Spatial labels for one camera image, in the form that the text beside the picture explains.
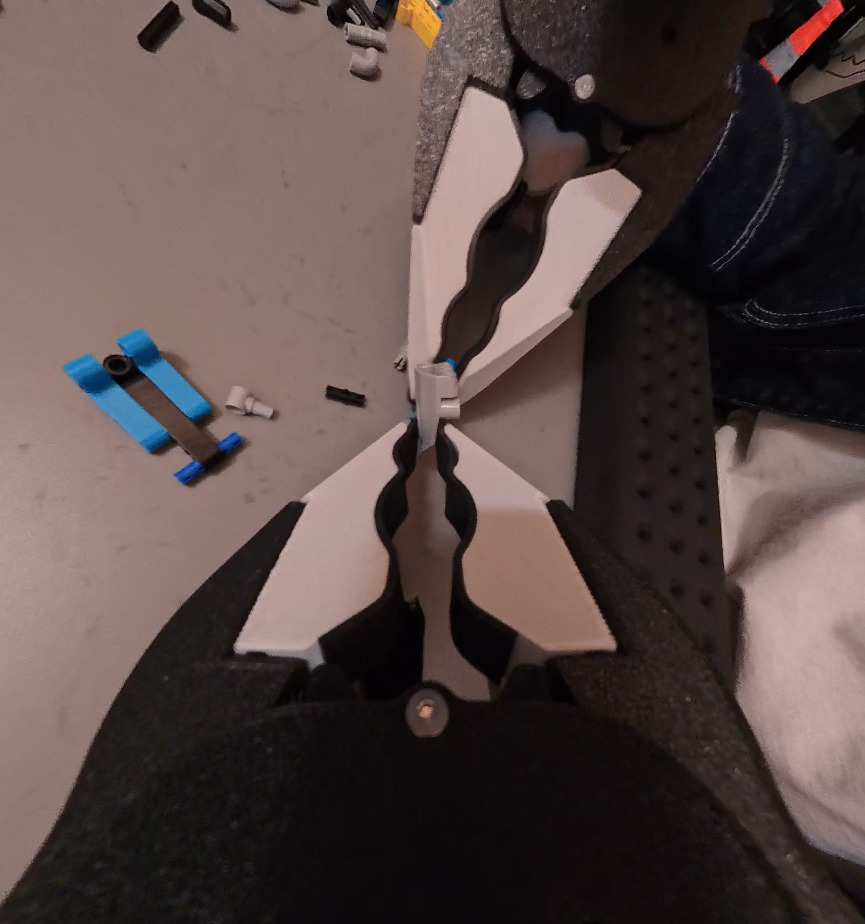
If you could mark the orange cone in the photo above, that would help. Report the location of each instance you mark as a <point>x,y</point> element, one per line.
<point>800,40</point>

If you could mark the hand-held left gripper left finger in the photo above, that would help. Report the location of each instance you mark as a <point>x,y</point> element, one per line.
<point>324,570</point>

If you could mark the pile of toy building pieces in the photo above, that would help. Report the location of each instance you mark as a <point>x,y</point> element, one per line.
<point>364,43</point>

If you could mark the light grey axle pin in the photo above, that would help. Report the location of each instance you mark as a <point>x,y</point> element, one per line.
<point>248,402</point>

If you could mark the person's right forearm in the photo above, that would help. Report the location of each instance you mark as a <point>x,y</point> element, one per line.
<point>779,180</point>

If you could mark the black connector pin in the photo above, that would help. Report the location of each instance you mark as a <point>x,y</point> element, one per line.
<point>346,395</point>

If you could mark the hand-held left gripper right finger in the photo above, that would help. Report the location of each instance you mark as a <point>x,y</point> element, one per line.
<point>533,570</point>

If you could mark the person's body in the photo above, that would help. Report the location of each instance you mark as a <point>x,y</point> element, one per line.
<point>815,577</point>

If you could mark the grey triangular panel piece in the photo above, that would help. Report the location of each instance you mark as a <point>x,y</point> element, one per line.
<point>432,397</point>

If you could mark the black perforated pad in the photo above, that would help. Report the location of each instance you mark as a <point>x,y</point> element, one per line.
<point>649,447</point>

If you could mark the blue beam assembly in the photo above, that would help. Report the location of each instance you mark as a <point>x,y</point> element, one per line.
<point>115,397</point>

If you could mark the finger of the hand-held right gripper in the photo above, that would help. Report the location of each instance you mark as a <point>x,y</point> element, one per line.
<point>569,260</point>
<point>454,202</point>

